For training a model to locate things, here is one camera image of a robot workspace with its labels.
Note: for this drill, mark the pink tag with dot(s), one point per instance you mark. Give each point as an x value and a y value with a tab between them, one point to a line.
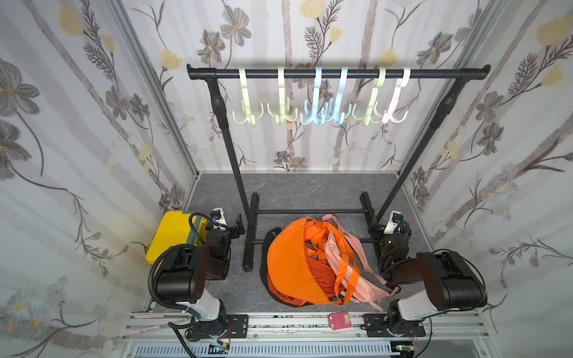
339	321

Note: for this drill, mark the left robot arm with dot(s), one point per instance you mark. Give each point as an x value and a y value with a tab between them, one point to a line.
188	250

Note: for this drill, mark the black clothes rack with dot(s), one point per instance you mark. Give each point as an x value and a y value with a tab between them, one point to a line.
251	206

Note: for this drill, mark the green hook far left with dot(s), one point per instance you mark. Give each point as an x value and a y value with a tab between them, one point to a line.
248	116

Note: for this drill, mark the green hook right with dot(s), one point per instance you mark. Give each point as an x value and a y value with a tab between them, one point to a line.
369	113

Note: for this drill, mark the blue hook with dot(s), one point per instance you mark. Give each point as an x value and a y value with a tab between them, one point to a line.
311	116
335	110

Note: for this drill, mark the yellow storage box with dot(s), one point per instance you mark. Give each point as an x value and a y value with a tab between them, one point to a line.
175	229

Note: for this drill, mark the blue hook left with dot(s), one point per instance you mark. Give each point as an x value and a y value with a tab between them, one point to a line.
311	116

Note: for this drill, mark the bright orange crescent bag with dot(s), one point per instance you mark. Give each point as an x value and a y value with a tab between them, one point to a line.
303	233

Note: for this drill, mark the pink crescent bag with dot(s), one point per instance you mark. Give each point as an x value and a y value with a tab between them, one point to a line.
358	282

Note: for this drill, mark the aluminium rail base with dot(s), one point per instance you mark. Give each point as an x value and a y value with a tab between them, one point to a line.
451	335

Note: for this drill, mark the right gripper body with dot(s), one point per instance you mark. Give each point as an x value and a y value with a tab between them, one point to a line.
382	230

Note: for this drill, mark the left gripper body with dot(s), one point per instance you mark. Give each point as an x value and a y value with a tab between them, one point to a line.
235	230

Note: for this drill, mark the blue hook right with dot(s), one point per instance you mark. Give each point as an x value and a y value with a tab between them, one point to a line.
335	110

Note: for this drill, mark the green hook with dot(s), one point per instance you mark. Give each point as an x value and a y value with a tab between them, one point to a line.
369	113
284	102
248	116

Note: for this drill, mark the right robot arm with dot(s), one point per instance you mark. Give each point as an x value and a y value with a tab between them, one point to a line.
450	284

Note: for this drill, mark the white hook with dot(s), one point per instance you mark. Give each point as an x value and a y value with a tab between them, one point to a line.
389	114

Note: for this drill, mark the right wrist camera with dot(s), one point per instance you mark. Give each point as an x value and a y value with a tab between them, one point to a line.
395	219

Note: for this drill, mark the dark orange waist bag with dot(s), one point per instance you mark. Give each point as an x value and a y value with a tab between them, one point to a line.
305	276

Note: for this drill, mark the white cable duct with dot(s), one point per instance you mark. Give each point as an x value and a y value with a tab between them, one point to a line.
295	349

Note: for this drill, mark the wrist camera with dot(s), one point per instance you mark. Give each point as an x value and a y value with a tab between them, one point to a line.
218	218
395	219

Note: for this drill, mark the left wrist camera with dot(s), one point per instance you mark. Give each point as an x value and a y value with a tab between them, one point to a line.
218	218

